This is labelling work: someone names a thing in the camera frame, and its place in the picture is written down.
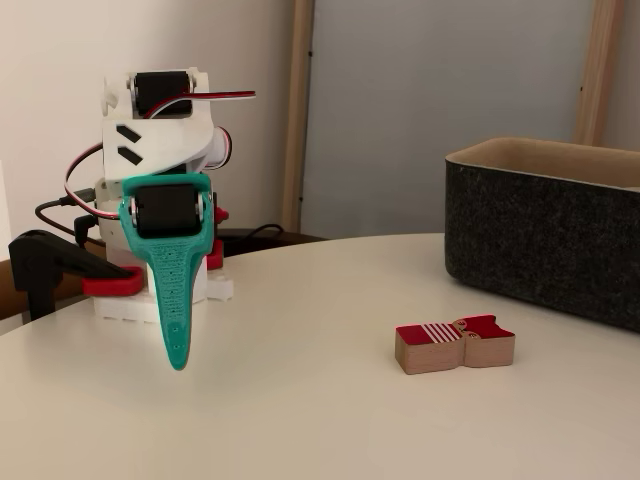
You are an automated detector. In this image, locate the wooden block red striped top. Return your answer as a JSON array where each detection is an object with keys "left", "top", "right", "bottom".
[{"left": 394, "top": 313, "right": 516, "bottom": 376}]

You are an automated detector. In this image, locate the dark grey felt basket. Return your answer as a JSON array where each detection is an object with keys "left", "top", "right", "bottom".
[{"left": 443, "top": 137, "right": 640, "bottom": 334}]

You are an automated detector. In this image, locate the black clamp red trigger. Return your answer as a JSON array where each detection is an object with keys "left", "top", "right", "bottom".
[{"left": 204, "top": 192, "right": 231, "bottom": 271}]

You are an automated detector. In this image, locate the black clamp red pad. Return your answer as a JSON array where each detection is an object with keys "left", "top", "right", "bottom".
[{"left": 8, "top": 228, "right": 146, "bottom": 321}]

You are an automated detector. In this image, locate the grey panel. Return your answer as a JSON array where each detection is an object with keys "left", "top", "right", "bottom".
[{"left": 298, "top": 0, "right": 596, "bottom": 240}]

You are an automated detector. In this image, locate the white studded base plate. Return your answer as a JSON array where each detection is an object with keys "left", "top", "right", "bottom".
[{"left": 92, "top": 274, "right": 236, "bottom": 324}]

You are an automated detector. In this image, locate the black power cable plug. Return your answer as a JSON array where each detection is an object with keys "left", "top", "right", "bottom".
[{"left": 73, "top": 213, "right": 101, "bottom": 247}]

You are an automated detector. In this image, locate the red white black servo wire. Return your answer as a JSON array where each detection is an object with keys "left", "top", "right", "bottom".
[
  {"left": 207, "top": 125, "right": 234, "bottom": 171},
  {"left": 64, "top": 142, "right": 124, "bottom": 221},
  {"left": 142, "top": 89, "right": 257, "bottom": 121}
]

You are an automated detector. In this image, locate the black cable grey plug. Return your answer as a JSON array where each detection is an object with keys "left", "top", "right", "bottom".
[{"left": 33, "top": 187, "right": 109, "bottom": 249}]

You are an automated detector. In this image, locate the thin black cable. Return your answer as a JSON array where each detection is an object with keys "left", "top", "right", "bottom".
[{"left": 217, "top": 223, "right": 286, "bottom": 251}]

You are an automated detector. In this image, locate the light wooden post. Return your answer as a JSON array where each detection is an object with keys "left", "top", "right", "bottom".
[
  {"left": 572, "top": 0, "right": 627, "bottom": 147},
  {"left": 281, "top": 0, "right": 316, "bottom": 234}
]

